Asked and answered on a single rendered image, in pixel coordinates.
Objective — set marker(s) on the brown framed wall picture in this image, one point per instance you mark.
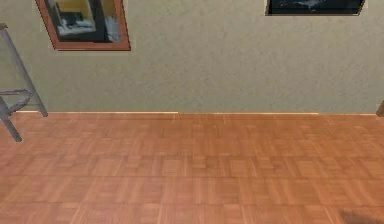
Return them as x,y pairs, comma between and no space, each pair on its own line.
85,25

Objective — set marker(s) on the black framed wall picture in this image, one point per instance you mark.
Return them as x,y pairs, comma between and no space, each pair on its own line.
313,6

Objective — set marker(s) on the grey metal table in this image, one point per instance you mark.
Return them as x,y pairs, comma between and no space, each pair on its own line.
20,71

